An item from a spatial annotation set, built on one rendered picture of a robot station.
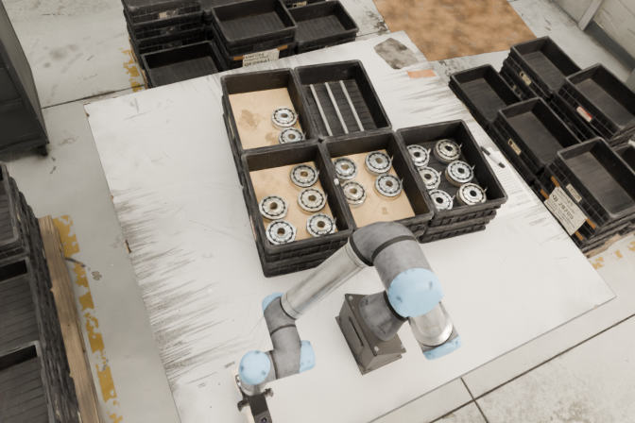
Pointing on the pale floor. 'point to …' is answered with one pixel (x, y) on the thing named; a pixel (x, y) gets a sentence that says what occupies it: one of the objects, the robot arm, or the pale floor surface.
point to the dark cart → (18, 95)
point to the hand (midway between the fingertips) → (255, 406)
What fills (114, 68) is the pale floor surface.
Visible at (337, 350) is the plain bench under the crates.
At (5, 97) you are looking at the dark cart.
